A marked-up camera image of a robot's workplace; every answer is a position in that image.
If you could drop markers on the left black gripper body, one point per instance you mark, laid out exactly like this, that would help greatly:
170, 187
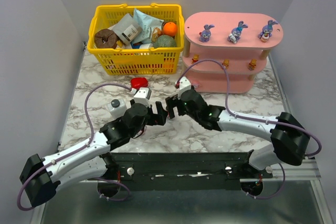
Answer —
155, 116

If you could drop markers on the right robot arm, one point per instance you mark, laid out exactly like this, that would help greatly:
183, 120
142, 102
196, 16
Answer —
288, 142

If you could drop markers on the purple bunny toy blue bow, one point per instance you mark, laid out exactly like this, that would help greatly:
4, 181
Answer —
235, 34

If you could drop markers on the orange toy fruit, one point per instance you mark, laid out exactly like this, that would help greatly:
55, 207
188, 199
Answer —
170, 29

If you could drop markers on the purple bunny toy with cake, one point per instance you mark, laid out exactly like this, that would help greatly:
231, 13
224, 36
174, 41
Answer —
267, 30

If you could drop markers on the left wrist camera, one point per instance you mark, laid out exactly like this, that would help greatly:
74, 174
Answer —
142, 95

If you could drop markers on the white bottle black cap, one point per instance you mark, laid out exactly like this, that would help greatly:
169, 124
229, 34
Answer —
117, 108

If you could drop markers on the yellow plastic shopping basket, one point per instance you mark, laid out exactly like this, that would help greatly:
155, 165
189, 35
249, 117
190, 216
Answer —
162, 60

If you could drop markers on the green toy melon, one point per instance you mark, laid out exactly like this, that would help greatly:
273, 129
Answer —
165, 41

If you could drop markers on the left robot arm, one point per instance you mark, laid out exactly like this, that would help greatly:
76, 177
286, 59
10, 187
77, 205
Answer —
42, 177

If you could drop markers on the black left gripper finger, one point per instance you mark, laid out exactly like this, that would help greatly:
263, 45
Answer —
161, 116
132, 102

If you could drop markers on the pink three-tier shelf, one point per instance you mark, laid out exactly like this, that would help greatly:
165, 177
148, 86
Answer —
209, 71

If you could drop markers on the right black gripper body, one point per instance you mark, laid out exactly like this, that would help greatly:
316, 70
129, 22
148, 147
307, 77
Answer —
177, 106

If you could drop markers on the grey paper pouch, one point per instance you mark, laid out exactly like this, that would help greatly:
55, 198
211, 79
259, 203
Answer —
127, 29

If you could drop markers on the orange bear toy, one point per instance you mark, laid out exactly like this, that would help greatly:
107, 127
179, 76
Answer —
252, 65
195, 58
226, 63

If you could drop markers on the light blue cassava chips bag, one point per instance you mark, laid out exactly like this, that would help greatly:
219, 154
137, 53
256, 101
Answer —
151, 27

